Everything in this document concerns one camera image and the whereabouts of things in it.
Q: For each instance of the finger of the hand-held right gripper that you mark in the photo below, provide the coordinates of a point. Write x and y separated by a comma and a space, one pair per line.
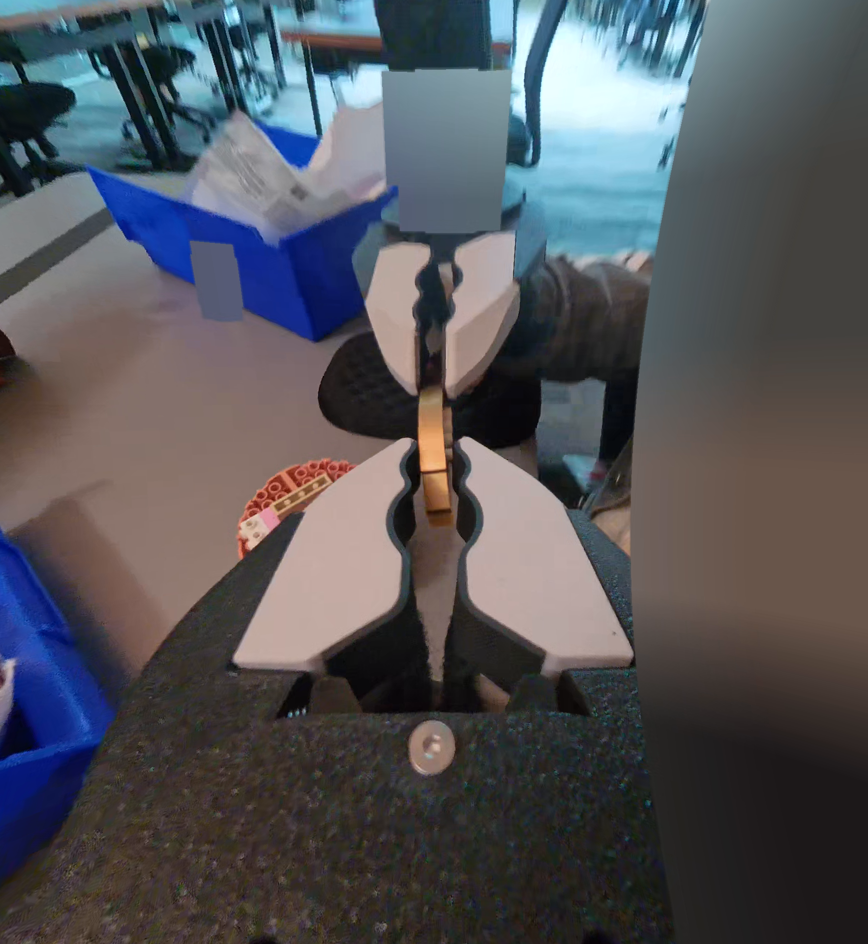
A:
393, 310
485, 310

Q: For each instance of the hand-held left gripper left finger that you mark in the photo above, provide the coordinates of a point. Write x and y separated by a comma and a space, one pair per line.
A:
330, 582

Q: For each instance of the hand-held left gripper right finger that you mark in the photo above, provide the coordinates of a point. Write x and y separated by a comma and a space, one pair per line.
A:
537, 582

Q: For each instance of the lego flower pot model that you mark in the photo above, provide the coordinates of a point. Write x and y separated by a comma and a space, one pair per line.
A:
279, 501

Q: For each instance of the blue plastic bin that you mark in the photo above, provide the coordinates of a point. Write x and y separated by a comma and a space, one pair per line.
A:
20, 774
279, 273

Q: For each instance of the gold curved lego piece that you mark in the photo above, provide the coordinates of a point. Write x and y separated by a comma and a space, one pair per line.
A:
434, 450

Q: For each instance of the white paper bags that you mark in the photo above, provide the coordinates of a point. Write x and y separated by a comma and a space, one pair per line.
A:
257, 177

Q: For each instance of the person's right forearm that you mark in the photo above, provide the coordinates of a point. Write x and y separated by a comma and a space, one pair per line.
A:
581, 317

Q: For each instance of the black mesh chair seat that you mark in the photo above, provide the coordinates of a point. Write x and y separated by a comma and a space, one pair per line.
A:
375, 398

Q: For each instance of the red and white packet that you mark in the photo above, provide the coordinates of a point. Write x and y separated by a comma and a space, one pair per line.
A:
589, 468

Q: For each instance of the dark high-back chair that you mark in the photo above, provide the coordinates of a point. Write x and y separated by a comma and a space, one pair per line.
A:
434, 33

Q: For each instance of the grey brown-edged table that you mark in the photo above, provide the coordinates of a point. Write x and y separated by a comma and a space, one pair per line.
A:
330, 37

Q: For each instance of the black office chair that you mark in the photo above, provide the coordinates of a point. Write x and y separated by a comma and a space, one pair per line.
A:
28, 110
161, 66

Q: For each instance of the long brown-edged table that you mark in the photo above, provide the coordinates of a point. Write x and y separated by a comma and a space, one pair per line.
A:
72, 15

